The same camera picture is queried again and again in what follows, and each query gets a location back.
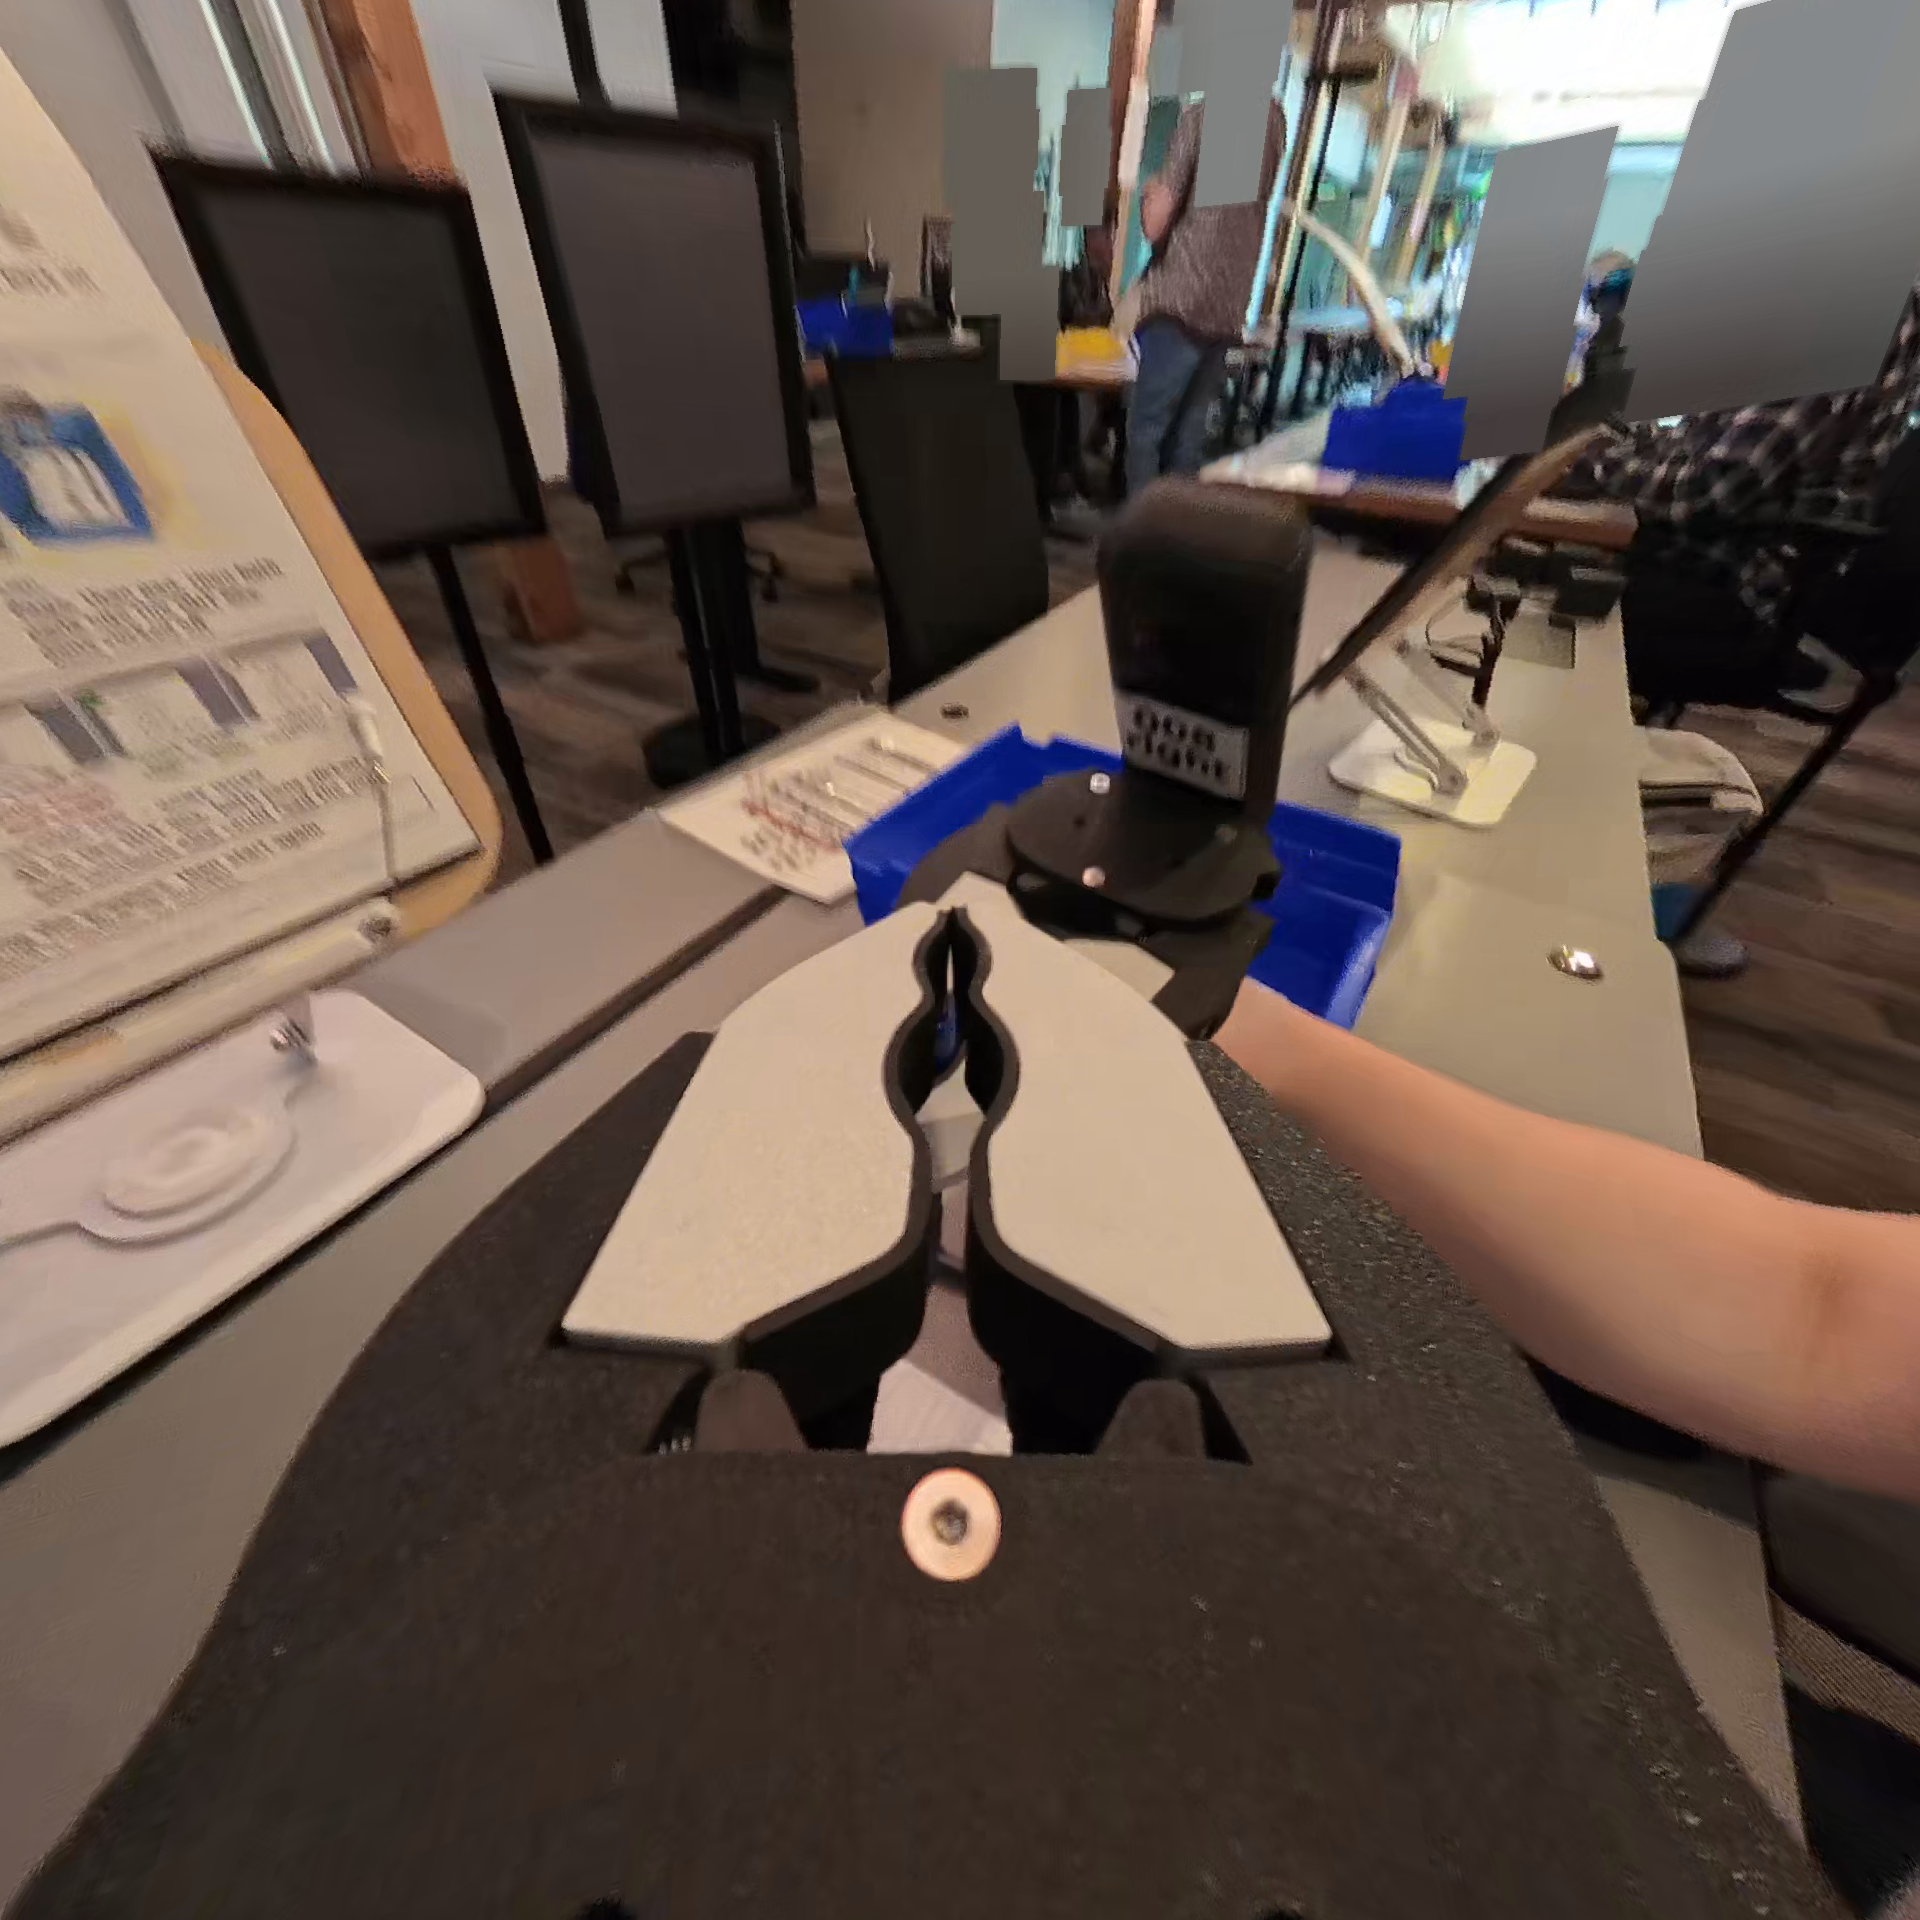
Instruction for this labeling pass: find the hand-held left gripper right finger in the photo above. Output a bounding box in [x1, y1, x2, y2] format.
[958, 901, 1336, 1449]

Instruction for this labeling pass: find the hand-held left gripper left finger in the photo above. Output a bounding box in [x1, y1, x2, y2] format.
[560, 902, 963, 1449]

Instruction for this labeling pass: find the person's right forearm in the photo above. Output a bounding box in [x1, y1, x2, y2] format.
[1216, 982, 1920, 1489]

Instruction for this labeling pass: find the dark tablet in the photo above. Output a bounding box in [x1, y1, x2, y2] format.
[1294, 428, 1608, 703]

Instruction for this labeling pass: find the black office chair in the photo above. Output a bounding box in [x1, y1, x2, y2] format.
[826, 347, 1051, 703]

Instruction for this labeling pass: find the white tablet stand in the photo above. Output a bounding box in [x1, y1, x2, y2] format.
[1328, 661, 1539, 830]

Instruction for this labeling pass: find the written paper sheet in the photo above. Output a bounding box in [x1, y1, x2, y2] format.
[655, 708, 968, 905]

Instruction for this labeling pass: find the white clipboard stand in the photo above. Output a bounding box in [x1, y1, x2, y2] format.
[0, 901, 490, 1449]

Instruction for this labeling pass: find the wooden clipboard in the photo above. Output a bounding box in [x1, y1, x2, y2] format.
[195, 335, 504, 939]

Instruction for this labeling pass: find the black panel on stand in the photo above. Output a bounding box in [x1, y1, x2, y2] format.
[496, 93, 826, 788]
[151, 150, 558, 868]

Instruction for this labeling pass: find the printed instruction sheet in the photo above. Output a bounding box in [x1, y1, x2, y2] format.
[0, 46, 483, 1058]

